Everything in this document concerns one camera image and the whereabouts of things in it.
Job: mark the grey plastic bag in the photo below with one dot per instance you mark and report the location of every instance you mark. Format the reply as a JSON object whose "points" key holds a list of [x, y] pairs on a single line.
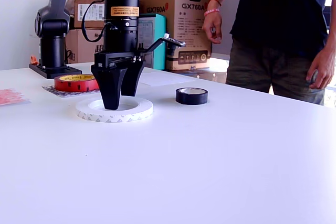
{"points": [[70, 5]]}

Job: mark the orange clamp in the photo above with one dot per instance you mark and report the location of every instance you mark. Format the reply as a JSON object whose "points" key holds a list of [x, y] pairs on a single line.
{"points": [[33, 60]]}

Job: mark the person's left forearm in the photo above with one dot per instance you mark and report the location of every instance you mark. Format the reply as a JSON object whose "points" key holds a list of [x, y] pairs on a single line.
{"points": [[331, 35]]}

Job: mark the person's left hand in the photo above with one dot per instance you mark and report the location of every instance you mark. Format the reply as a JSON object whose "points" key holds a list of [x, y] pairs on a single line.
{"points": [[323, 69]]}

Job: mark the red scribbled paper sheet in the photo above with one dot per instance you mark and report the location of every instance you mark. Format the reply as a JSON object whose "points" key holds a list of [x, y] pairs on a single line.
{"points": [[10, 96]]}

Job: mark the dark metal window frame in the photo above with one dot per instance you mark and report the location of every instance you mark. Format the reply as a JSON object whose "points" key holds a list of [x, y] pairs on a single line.
{"points": [[326, 16]]}

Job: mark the black tape roll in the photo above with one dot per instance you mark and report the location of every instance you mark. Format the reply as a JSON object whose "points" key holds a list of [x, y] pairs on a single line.
{"points": [[191, 99]]}

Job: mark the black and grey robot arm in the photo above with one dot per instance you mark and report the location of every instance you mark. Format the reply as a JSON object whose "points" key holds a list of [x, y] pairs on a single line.
{"points": [[53, 45]]}

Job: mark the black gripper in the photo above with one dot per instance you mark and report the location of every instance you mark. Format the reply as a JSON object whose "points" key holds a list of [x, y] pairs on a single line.
{"points": [[120, 37]]}

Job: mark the person in olive shorts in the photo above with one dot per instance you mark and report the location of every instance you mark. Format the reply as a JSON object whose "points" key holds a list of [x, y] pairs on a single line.
{"points": [[275, 24]]}

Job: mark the tall cardboard box GX760A print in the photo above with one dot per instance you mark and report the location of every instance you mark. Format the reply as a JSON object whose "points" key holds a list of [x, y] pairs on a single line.
{"points": [[183, 24]]}

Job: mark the cardboard box blue logo print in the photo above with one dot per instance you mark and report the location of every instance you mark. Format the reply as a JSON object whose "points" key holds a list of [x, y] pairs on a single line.
{"points": [[78, 48]]}

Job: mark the red tape roll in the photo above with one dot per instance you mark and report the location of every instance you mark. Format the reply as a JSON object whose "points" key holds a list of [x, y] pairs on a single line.
{"points": [[68, 86]]}

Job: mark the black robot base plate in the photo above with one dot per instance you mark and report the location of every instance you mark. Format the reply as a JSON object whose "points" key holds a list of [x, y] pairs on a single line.
{"points": [[60, 73]]}

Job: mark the person's right hand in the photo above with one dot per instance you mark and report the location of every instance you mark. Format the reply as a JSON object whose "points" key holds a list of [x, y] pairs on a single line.
{"points": [[212, 28]]}

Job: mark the teal carton box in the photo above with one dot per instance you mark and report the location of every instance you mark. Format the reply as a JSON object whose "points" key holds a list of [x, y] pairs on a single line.
{"points": [[158, 24]]}

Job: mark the black scribbled paper sheet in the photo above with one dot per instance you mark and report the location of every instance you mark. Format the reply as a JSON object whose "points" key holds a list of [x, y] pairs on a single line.
{"points": [[52, 89]]}

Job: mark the white tape roll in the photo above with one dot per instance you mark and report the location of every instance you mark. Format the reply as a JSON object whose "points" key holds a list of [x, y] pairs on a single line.
{"points": [[86, 115]]}

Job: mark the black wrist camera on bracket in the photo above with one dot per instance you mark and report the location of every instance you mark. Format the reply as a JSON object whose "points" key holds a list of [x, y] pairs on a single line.
{"points": [[157, 44]]}

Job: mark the grey roller blind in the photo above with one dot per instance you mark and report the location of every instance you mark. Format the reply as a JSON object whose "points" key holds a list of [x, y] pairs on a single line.
{"points": [[226, 48]]}

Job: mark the blank white paper sheet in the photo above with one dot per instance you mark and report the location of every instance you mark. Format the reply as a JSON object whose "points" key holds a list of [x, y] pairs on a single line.
{"points": [[168, 78]]}

